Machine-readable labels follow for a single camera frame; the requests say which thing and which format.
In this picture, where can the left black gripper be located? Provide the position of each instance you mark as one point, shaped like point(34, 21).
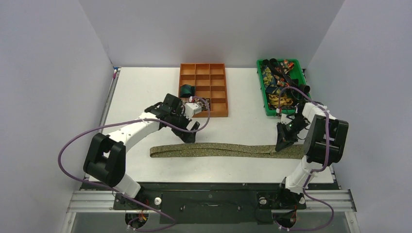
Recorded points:
point(187, 137)

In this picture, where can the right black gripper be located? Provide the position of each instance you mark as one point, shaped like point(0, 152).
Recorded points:
point(287, 133)

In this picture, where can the olive floral patterned tie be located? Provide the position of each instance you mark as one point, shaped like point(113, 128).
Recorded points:
point(225, 150)

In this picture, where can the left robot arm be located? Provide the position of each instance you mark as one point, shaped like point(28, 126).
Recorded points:
point(106, 156)

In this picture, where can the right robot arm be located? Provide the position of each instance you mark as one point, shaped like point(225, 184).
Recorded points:
point(323, 146)

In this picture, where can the pile of patterned ties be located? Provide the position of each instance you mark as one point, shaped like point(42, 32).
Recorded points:
point(280, 80)

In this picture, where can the rolled black floral tie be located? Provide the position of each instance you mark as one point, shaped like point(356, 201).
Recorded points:
point(203, 102)

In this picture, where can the rolled dark green tie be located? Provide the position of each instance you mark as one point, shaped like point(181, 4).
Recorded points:
point(186, 91)

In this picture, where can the orange compartment tray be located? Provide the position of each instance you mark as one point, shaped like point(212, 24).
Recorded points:
point(210, 82)

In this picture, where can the green plastic bin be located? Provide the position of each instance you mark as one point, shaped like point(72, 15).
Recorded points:
point(267, 96)

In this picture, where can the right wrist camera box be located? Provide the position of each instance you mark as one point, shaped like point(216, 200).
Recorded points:
point(285, 117)

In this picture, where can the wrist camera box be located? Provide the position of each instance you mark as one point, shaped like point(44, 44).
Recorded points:
point(285, 117)
point(191, 109)

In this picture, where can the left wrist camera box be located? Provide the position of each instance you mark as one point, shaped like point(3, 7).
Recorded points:
point(191, 109)

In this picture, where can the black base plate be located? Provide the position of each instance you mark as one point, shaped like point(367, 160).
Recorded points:
point(174, 201)

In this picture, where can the aluminium frame rail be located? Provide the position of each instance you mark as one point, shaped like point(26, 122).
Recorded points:
point(93, 212)

